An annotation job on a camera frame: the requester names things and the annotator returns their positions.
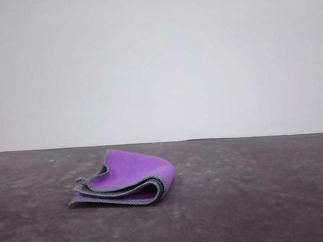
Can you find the purple towel with grey hem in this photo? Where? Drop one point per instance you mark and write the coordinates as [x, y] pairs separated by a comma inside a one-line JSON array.
[[136, 163]]

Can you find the grey table cloth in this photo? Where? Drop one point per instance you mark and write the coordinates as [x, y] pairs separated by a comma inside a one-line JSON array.
[[236, 203]]

